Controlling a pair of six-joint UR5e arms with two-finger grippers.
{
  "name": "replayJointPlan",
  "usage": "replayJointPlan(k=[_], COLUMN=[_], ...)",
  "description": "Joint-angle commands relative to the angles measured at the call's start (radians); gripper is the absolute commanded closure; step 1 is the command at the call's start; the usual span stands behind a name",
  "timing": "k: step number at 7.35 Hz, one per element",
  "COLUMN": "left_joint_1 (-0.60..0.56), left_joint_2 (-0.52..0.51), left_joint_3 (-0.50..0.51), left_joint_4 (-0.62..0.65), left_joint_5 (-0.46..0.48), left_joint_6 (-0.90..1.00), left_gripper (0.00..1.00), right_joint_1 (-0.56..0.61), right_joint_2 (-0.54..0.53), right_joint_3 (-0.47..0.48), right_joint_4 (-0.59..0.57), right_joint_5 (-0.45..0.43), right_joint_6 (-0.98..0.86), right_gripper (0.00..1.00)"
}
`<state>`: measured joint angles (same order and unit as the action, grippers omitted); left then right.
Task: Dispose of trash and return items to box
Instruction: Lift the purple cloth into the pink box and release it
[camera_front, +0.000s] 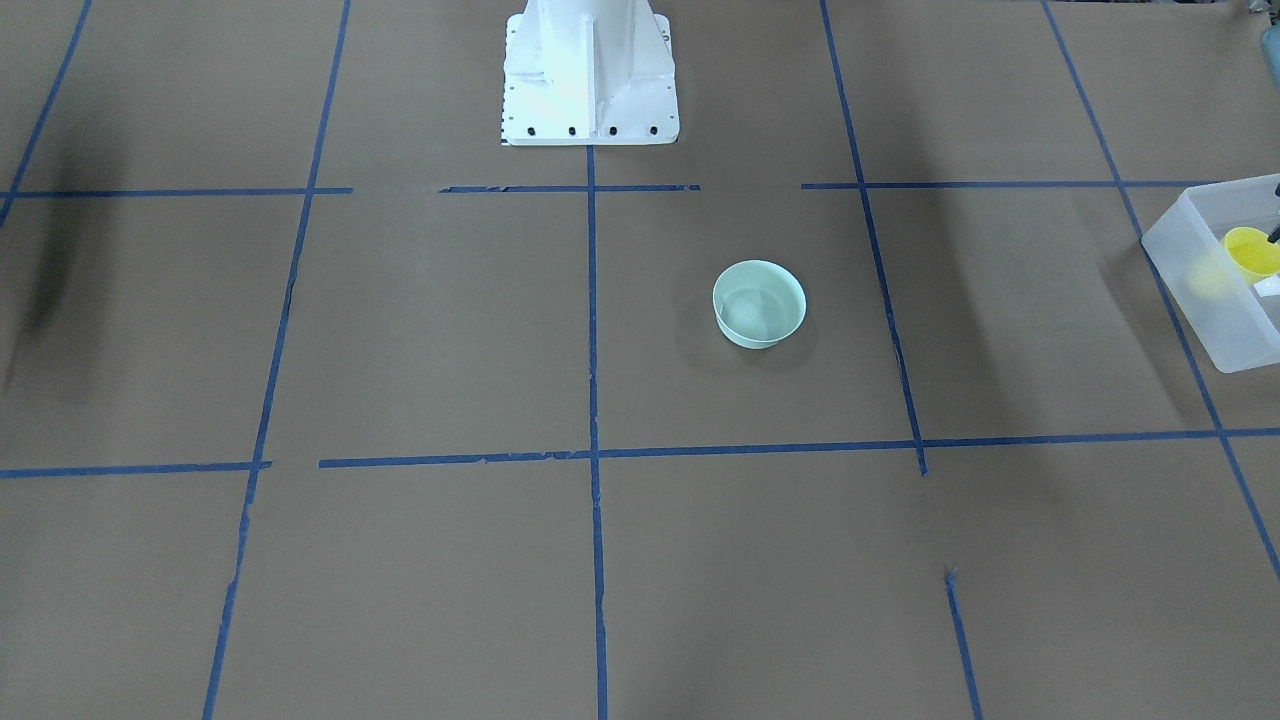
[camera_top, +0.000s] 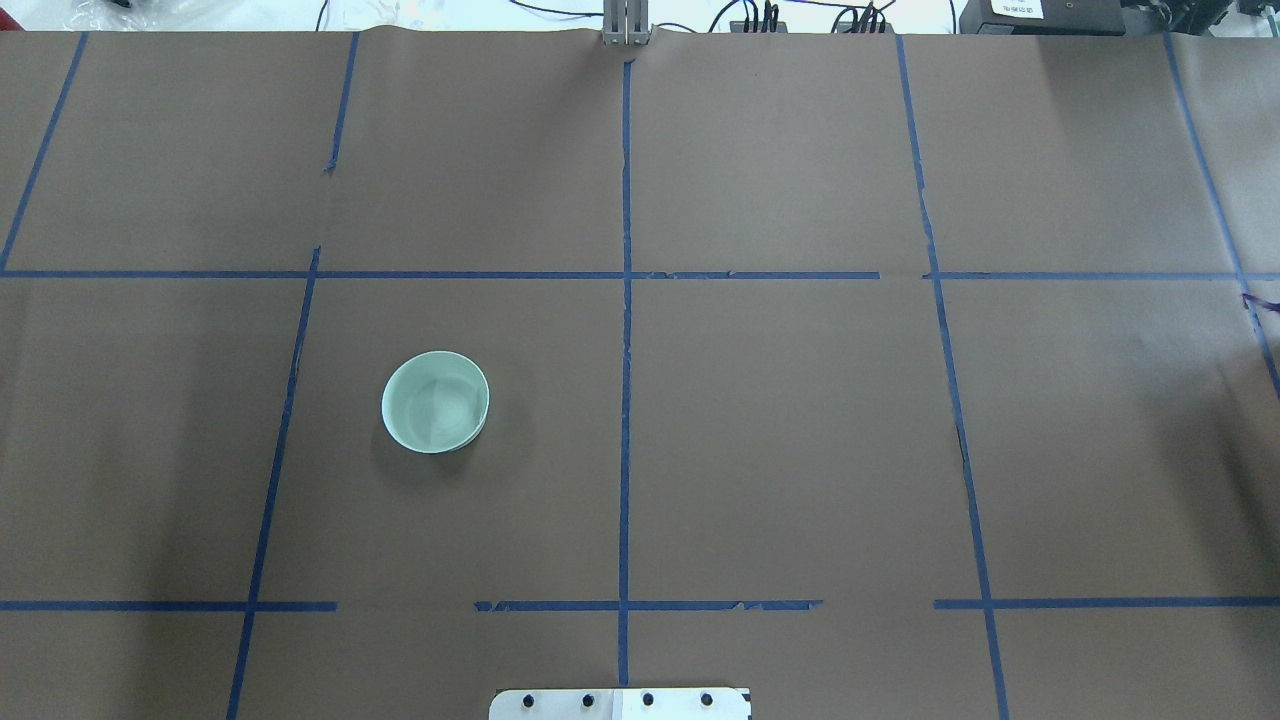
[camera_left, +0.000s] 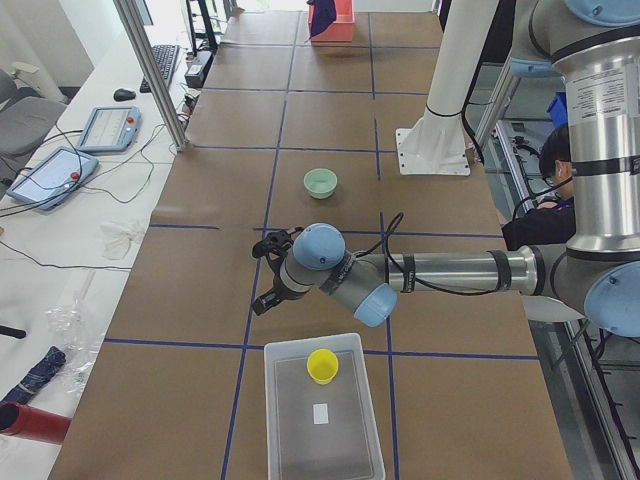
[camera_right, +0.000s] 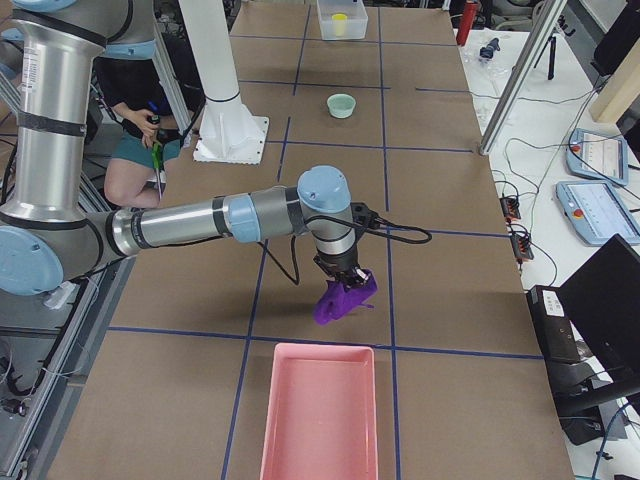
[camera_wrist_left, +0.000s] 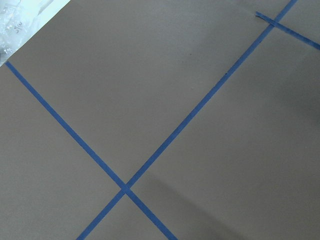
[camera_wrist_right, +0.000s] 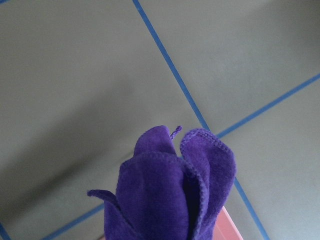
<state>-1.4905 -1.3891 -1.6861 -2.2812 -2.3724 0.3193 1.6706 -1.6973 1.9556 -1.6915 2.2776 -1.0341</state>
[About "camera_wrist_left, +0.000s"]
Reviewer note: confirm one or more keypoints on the clear plastic bag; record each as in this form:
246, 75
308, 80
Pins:
20, 20

